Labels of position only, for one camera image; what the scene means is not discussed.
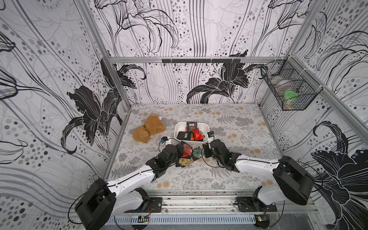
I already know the shiny red foil tea bag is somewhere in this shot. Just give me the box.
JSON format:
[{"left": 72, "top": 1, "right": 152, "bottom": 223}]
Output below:
[{"left": 192, "top": 129, "right": 204, "bottom": 141}]

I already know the black barcode tea bag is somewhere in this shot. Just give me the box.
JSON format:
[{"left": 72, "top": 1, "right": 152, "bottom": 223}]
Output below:
[{"left": 186, "top": 122, "right": 198, "bottom": 131}]

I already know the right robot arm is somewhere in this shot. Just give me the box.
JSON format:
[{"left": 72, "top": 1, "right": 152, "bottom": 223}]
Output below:
[{"left": 203, "top": 140, "right": 315, "bottom": 207}]

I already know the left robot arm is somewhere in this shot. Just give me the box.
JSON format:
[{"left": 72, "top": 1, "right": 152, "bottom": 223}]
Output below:
[{"left": 70, "top": 144, "right": 183, "bottom": 230}]

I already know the white storage box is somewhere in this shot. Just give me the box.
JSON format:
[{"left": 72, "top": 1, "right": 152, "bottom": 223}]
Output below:
[{"left": 174, "top": 121, "right": 210, "bottom": 144}]

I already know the brown teddy bear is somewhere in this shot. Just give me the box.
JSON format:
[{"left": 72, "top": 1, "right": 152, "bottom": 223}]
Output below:
[{"left": 132, "top": 114, "right": 166, "bottom": 143}]

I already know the green lid in basket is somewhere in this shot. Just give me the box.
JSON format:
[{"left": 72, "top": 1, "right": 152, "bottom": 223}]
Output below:
[{"left": 283, "top": 91, "right": 299, "bottom": 101}]

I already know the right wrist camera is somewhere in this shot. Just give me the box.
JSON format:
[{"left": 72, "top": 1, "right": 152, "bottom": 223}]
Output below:
[{"left": 207, "top": 131, "right": 215, "bottom": 144}]

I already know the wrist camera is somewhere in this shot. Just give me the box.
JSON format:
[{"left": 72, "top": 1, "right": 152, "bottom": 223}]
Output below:
[
  {"left": 207, "top": 131, "right": 215, "bottom": 144},
  {"left": 160, "top": 136, "right": 171, "bottom": 146}
]

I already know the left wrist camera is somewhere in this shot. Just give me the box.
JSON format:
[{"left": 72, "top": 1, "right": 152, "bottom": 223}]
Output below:
[{"left": 160, "top": 136, "right": 171, "bottom": 146}]

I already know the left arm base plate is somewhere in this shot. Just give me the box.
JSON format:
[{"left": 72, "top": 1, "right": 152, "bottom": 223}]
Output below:
[{"left": 134, "top": 197, "right": 163, "bottom": 214}]

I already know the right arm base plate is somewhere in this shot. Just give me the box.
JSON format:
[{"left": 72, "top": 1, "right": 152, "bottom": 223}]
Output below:
[{"left": 234, "top": 196, "right": 278, "bottom": 213}]

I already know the black bar on rail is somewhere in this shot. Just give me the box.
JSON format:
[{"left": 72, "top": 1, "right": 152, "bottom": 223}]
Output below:
[{"left": 162, "top": 58, "right": 241, "bottom": 63}]

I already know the black wire basket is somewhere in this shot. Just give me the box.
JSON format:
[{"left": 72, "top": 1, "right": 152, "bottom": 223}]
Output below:
[{"left": 261, "top": 60, "right": 323, "bottom": 111}]

